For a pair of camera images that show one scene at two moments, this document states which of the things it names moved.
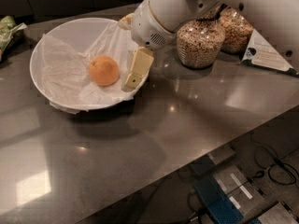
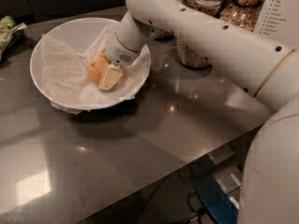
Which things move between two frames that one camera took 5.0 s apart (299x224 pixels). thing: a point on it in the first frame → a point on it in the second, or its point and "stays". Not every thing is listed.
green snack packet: [11, 33] stays
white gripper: [144, 25] → [120, 52]
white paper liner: [65, 69] stays
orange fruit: [103, 71] stays
